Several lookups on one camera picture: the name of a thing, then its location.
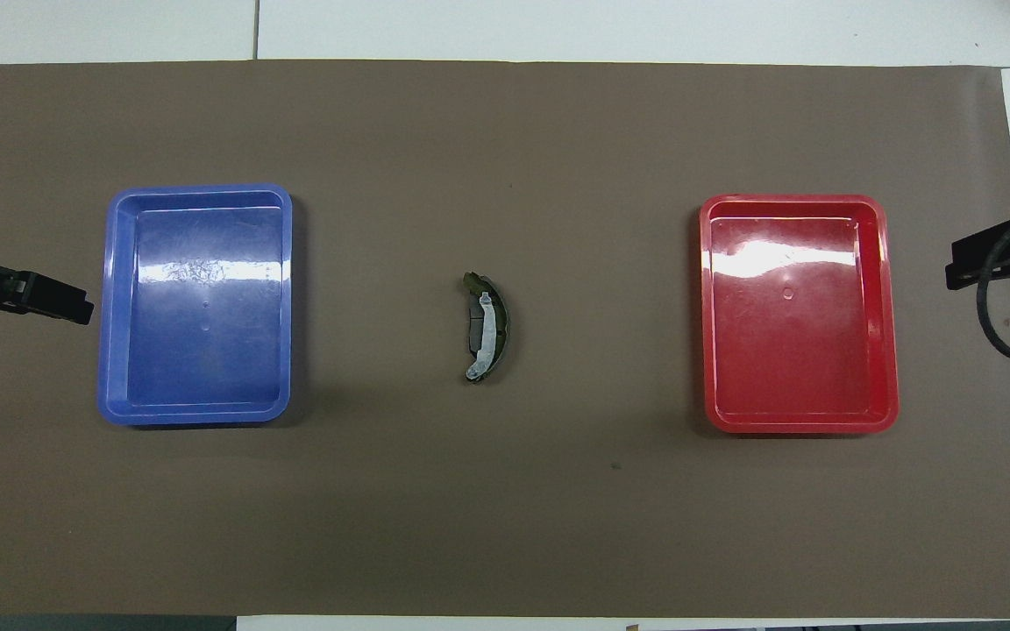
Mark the grey brake pad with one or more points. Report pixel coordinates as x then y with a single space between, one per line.
473 326

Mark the curved brake shoe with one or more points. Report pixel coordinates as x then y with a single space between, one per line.
492 329

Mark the blue plastic tray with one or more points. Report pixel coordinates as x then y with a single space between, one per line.
198 350

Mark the red plastic tray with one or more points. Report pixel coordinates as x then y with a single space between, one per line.
794 350

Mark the brown table mat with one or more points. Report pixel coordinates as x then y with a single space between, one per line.
505 491

